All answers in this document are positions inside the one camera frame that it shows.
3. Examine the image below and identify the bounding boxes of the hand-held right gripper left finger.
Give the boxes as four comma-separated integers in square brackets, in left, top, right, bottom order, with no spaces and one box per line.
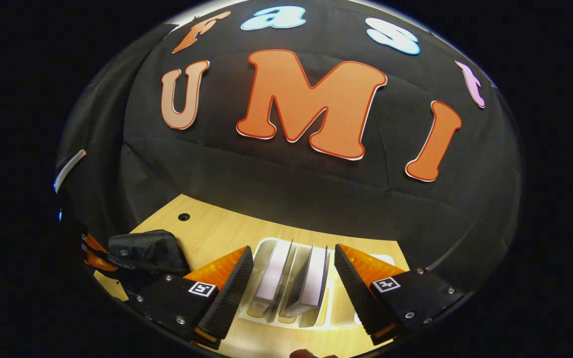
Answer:
[126,245,255,350]

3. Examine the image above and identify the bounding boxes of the book with grey portrait cover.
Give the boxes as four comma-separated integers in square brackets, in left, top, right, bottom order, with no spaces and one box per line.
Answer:
[252,239,293,319]

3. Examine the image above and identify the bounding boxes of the black schoolbag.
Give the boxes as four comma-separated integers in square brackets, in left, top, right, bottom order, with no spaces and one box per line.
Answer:
[108,229,191,280]

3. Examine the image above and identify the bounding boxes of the black backdrop cloth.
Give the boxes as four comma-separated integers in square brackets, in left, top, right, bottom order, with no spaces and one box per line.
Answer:
[55,0,523,299]

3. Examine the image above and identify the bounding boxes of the blue book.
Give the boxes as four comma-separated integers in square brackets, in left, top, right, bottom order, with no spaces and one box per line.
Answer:
[279,244,328,318]

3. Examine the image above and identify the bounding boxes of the white bookshelf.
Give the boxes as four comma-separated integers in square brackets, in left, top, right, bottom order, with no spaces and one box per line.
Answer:
[239,238,396,330]

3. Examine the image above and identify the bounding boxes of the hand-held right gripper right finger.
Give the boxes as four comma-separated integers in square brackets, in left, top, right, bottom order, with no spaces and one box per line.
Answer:
[334,243,469,347]

